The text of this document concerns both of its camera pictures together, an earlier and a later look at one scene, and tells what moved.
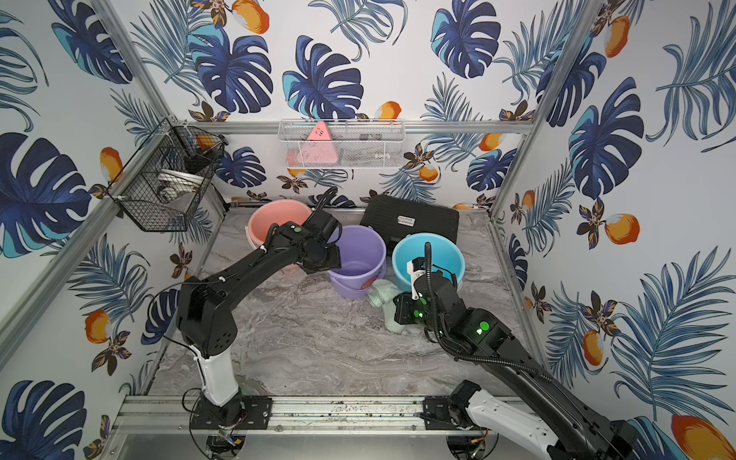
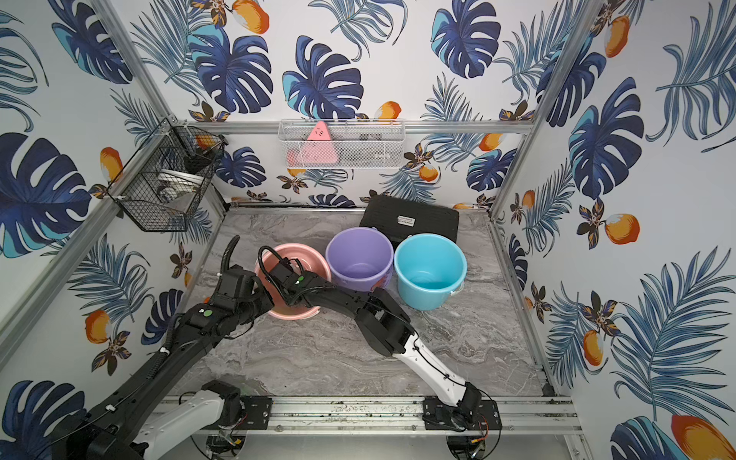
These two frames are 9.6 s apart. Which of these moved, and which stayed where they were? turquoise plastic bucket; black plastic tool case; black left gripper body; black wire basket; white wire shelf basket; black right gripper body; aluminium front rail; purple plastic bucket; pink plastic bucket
Moved: pink plastic bucket; black left gripper body; black right gripper body; purple plastic bucket
Stayed: aluminium front rail; white wire shelf basket; black wire basket; black plastic tool case; turquoise plastic bucket
